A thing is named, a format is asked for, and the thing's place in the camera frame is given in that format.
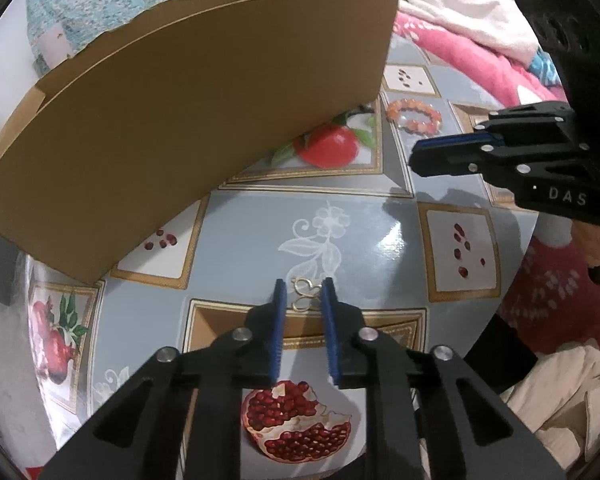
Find brown cardboard box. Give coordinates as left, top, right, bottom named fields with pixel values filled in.
left=0, top=0, right=401, bottom=285

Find beige trousers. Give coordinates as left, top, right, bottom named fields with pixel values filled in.
left=500, top=345, right=600, bottom=476

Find white fleece cloth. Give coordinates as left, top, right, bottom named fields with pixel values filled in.
left=382, top=0, right=541, bottom=61

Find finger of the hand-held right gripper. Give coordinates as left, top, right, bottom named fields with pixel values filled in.
left=416, top=101, right=581, bottom=148
left=409, top=143, right=594, bottom=187

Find teal patterned cloth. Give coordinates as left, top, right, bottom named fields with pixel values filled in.
left=25, top=0, right=201, bottom=76

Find pink floral blanket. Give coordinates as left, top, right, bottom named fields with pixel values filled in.
left=392, top=10, right=576, bottom=116

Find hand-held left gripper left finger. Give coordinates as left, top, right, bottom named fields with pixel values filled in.
left=40, top=278, right=287, bottom=480

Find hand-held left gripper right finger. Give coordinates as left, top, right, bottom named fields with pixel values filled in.
left=321, top=276, right=566, bottom=480

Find pink orange bead bracelet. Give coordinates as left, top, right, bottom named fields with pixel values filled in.
left=386, top=98, right=443, bottom=136

